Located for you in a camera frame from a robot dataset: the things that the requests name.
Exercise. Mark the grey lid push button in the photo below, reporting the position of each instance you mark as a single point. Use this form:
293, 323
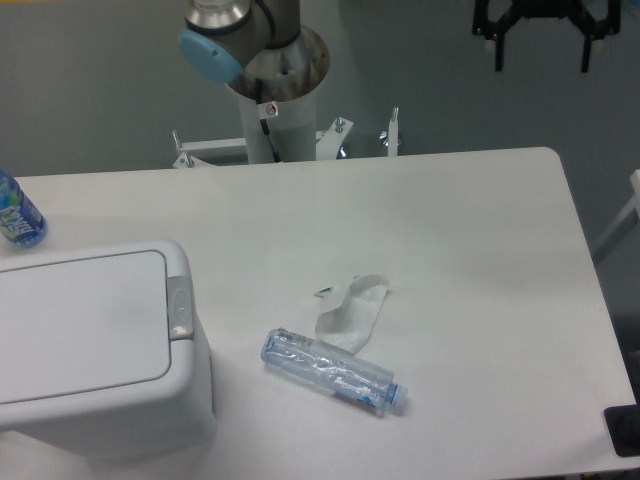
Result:
180, 308

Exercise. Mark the black clamp at table edge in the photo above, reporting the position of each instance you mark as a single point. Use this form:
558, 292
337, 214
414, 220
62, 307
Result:
623, 426

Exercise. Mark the white trash can body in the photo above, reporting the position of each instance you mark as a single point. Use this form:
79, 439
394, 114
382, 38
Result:
169, 412

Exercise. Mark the white frame at right edge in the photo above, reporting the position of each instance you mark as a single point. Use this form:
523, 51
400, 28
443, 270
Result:
620, 226

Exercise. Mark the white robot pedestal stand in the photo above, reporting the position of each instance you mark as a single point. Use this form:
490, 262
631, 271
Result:
277, 96

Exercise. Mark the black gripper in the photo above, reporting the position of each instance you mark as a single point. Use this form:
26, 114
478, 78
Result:
576, 12

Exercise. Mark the blue standing water bottle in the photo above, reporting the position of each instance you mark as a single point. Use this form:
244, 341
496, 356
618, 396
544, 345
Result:
22, 224

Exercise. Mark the white trash can lid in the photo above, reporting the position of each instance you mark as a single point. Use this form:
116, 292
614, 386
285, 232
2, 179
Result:
83, 325

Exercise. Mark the crumpled white paper wrapper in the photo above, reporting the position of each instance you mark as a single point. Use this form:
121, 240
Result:
349, 311

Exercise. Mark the crushed clear plastic bottle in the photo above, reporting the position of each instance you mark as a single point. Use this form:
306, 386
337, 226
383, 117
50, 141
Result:
334, 369

